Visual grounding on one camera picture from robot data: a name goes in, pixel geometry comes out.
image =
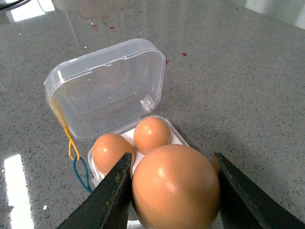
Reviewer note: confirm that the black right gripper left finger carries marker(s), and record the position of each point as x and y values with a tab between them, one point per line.
107	207

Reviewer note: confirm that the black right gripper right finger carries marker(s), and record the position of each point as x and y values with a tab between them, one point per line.
244	205

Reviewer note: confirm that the brown egg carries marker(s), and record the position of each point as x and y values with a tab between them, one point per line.
151	133
175	187
107	151

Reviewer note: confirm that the clear plastic egg box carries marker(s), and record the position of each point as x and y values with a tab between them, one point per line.
108	91

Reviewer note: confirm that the brown egg in box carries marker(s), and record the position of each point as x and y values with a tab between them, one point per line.
107	151
151	133

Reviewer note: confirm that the yellow rubber band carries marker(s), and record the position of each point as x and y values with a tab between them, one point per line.
73	151

